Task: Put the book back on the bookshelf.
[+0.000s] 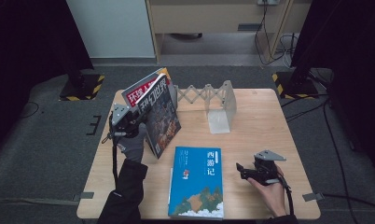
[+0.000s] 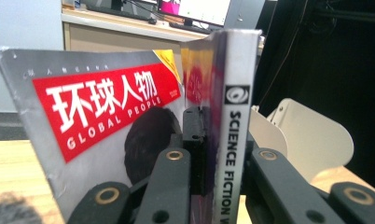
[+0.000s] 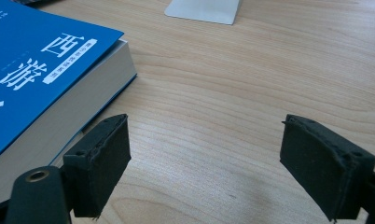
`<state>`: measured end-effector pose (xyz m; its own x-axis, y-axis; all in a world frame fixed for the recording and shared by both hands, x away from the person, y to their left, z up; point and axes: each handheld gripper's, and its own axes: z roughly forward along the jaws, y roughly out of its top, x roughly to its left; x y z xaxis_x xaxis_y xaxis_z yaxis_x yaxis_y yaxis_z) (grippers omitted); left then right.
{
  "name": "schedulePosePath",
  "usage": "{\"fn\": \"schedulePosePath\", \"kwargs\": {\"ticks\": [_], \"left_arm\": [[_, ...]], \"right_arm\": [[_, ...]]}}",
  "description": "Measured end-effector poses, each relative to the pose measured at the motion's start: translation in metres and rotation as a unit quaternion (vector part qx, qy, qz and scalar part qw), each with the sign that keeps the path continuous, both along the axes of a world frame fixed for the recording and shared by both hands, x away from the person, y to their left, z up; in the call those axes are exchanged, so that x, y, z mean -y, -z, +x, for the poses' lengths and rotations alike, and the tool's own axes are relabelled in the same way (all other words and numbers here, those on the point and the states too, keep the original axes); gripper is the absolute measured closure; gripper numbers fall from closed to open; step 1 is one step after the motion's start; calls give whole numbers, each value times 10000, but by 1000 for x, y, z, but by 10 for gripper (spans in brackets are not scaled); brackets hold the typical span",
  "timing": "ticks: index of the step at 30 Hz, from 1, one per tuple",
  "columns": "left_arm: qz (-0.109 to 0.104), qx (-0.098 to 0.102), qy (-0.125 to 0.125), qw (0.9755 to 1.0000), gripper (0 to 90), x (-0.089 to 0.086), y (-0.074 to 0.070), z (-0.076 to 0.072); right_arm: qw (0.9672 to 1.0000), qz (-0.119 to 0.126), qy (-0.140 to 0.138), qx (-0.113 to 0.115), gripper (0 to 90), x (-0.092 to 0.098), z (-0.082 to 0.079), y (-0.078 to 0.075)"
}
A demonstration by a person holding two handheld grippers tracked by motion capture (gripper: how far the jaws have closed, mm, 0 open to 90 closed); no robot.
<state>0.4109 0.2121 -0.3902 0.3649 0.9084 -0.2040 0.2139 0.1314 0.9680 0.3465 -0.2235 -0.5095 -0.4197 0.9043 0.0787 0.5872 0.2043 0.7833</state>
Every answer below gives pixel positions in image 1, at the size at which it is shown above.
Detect thin white book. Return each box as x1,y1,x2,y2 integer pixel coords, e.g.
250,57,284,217
167,167,174,207

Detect black hanging cable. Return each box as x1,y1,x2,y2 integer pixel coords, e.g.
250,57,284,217
254,3,290,66

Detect white floor cable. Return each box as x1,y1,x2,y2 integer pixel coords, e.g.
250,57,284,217
278,33,299,68

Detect white cabinet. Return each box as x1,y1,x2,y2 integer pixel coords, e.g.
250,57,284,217
65,0,156,59

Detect grey expandable metal bookend rack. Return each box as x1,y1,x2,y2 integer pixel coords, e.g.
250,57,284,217
173,79,238,134

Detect person's left hand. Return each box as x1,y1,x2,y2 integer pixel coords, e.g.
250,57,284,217
118,123,148,162

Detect thick blue book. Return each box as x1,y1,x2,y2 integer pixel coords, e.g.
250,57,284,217
168,146,225,218

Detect dark illustrated magazine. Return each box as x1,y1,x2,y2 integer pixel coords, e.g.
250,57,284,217
135,73,183,160

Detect long black floor cable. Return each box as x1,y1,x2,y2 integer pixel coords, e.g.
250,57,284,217
282,92,375,224

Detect dark curtain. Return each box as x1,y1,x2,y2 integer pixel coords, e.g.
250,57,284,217
291,0,375,171
0,0,95,157

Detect portrait magazine with red label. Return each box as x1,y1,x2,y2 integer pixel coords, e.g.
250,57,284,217
121,67,178,108

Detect person's right hand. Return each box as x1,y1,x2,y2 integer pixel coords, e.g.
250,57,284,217
246,165,288,218

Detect thin black floor cable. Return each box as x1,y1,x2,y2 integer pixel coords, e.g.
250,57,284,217
21,101,40,119

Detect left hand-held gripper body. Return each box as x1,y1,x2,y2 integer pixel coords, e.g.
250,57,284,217
109,102,141,139

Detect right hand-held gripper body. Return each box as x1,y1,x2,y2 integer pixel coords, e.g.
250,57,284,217
248,149,286,187

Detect right hand-held gripper cable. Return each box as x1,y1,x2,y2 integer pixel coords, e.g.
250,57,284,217
277,172,296,217

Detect beige wooden desk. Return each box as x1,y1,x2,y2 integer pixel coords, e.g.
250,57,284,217
145,0,314,64

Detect grey tape piece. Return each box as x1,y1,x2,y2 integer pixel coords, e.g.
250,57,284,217
301,191,325,203
73,191,95,202

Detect white wall socket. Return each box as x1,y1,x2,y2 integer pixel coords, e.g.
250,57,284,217
257,0,281,7

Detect black striped stand base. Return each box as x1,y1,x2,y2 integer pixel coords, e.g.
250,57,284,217
271,71,320,100
58,73,105,102

